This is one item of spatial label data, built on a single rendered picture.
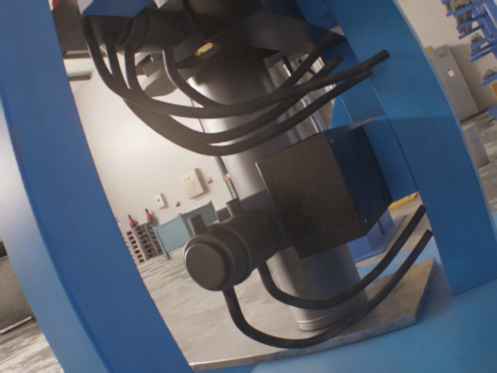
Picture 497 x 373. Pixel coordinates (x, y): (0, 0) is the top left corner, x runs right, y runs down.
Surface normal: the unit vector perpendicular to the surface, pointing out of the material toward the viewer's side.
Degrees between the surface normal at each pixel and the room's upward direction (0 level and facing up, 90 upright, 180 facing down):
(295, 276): 90
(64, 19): 90
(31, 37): 90
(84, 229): 90
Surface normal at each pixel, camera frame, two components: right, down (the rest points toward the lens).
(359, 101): -0.46, 0.20
